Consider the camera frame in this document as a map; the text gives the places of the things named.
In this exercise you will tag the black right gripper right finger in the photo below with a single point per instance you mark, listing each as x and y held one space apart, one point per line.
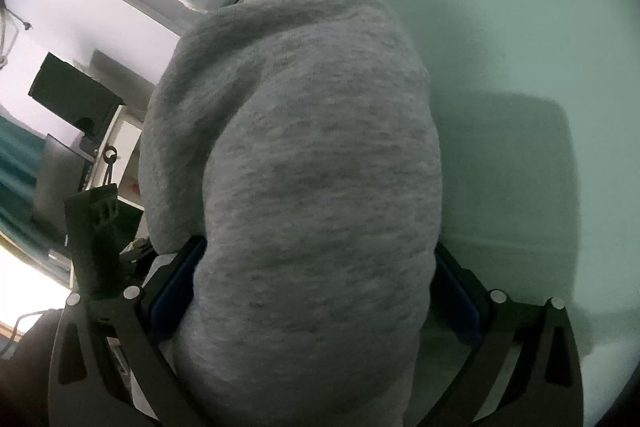
523 369

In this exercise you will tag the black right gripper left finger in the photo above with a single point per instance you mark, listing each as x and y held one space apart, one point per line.
85 388

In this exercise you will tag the black speaker box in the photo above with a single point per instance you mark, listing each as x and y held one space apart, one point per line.
75 97

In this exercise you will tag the white shelf unit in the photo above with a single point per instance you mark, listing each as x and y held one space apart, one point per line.
117 157

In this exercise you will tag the grey hooded sweatshirt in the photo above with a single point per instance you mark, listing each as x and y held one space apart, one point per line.
296 136

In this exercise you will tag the mint green bed sheet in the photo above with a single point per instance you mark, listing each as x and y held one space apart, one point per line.
537 106

